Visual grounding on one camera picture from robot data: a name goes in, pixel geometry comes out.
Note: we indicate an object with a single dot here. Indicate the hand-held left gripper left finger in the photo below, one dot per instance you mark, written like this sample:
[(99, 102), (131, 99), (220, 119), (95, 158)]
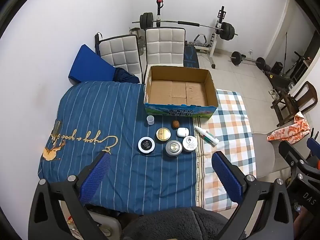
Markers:
[(96, 177)]

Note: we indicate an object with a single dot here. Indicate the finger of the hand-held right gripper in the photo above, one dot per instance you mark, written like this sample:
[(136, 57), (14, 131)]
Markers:
[(291, 152), (313, 146)]

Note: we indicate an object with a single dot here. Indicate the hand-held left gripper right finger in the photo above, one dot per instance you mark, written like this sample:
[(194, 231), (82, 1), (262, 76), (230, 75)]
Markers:
[(227, 177)]

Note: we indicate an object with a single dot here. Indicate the white tube with green label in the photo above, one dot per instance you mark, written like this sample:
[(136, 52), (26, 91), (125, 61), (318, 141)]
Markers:
[(207, 136)]

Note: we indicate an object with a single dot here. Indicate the white cream jar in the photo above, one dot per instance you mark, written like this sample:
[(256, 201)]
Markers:
[(189, 143)]

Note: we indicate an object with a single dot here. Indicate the black-lid round jar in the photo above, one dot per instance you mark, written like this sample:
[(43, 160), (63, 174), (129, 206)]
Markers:
[(146, 145)]

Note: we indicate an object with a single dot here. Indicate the silver round tin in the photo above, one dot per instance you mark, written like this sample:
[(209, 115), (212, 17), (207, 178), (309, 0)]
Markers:
[(173, 148)]

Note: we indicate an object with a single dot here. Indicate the white earbud case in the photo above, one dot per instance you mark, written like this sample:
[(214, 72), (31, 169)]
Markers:
[(182, 132)]

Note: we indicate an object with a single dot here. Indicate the brown walnut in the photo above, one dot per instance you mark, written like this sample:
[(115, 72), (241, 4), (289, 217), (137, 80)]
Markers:
[(175, 124)]

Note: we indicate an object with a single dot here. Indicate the gold round tin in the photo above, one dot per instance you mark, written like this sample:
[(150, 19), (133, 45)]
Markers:
[(163, 134)]

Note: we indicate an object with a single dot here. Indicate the small translucent white cup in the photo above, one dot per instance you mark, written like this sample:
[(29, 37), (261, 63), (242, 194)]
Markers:
[(150, 120)]

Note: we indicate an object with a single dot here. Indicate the cardboard box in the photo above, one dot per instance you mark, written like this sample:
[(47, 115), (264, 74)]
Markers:
[(178, 91)]

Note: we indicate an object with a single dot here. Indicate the orange floral cloth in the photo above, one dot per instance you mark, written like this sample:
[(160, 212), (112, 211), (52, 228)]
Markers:
[(290, 131)]

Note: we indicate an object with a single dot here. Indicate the grey upholstered chair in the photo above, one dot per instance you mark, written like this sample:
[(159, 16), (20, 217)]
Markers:
[(265, 155)]

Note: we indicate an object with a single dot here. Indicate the plaid blanket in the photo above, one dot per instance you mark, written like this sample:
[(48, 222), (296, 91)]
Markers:
[(230, 130)]

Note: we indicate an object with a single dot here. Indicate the wooden chair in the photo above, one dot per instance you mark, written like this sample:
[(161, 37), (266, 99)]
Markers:
[(292, 102)]

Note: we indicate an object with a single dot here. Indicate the blue striped blanket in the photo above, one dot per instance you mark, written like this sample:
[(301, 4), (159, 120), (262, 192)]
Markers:
[(112, 130)]

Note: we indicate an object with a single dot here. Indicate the pair of light shoes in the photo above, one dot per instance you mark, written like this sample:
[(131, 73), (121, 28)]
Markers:
[(274, 93)]

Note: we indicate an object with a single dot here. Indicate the dark fleece clothing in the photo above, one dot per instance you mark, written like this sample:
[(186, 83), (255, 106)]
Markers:
[(175, 225)]

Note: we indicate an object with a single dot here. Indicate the black exercise machine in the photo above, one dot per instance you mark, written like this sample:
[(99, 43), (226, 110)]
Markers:
[(296, 67)]

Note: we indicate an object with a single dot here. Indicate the short barbell with black plates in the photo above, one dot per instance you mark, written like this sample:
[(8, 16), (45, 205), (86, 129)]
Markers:
[(246, 60)]

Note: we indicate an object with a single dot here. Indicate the dark blue cloth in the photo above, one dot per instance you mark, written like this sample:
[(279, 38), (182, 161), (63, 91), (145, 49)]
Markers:
[(125, 76)]

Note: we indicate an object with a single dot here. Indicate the blue foam mat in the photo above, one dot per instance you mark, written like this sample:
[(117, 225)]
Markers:
[(90, 65)]

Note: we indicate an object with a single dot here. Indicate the black and blue weight bench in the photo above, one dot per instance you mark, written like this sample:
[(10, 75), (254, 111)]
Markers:
[(190, 56)]

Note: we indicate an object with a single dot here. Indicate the white quilted chair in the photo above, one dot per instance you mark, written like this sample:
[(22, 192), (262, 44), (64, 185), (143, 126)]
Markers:
[(165, 46), (120, 52)]

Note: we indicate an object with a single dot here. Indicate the long barbell with black plates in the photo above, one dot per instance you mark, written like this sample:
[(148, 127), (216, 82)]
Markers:
[(190, 24)]

